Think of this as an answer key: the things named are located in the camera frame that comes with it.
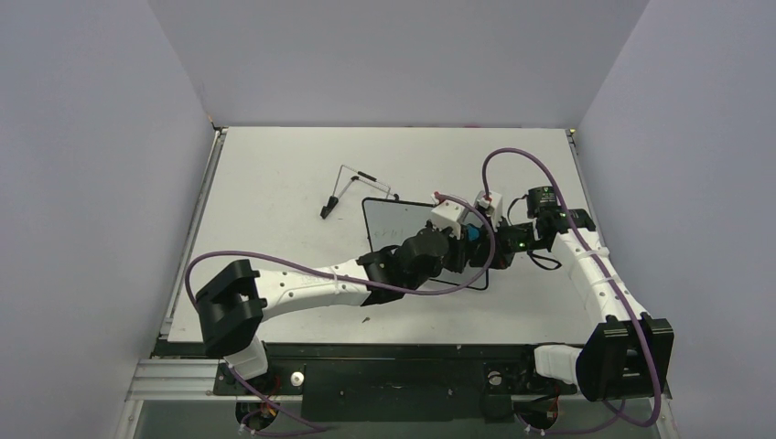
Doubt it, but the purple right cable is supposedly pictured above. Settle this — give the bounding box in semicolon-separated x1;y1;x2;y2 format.
482;147;664;436

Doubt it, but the wire whiteboard stand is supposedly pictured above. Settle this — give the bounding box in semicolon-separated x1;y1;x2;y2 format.
319;165;400;220

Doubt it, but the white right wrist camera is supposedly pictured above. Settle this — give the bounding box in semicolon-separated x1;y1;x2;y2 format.
475;190;503;230

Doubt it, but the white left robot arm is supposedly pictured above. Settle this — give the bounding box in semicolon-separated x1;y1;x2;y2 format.
192;226;488;393

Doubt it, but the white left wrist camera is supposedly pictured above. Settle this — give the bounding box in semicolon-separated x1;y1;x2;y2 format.
429;193;469;240

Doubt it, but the black framed whiteboard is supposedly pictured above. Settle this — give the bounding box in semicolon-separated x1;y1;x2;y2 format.
361;198;490;291

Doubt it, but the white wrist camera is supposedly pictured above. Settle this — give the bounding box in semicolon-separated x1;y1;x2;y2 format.
475;190;503;230
429;193;469;240

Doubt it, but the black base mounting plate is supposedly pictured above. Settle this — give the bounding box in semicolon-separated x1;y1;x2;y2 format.
151;342;577;423

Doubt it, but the blue whiteboard eraser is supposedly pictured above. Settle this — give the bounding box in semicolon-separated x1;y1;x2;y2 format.
465;224;482;242

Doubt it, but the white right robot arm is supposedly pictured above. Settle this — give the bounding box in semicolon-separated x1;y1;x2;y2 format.
475;186;674;402

